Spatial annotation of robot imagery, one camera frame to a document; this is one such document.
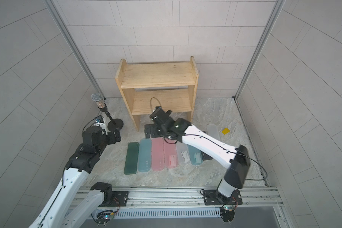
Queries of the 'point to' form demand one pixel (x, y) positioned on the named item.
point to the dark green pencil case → (131, 161)
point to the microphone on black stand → (114, 124)
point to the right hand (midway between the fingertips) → (151, 131)
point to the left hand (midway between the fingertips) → (114, 127)
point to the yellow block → (225, 131)
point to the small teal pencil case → (196, 156)
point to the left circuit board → (103, 217)
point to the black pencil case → (205, 156)
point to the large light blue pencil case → (144, 156)
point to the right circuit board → (227, 213)
